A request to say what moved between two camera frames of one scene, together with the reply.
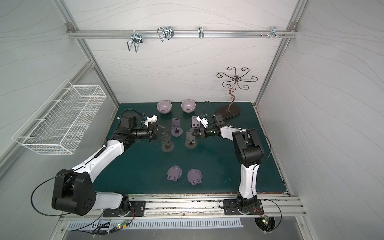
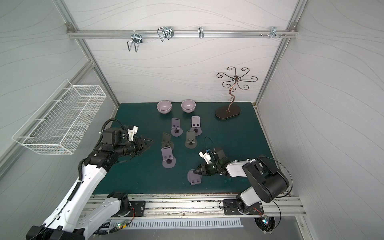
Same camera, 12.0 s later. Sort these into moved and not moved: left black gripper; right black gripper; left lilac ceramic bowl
Moved: left black gripper; right black gripper
Not moved: left lilac ceramic bowl
